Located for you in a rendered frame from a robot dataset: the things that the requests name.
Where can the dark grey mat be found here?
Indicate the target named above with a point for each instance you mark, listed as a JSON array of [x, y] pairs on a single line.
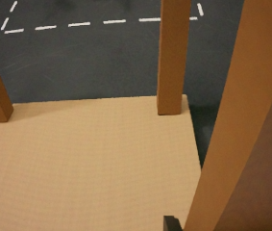
[[117, 59]]

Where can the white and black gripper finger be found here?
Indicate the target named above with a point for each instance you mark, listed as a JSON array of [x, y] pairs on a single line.
[[170, 223]]

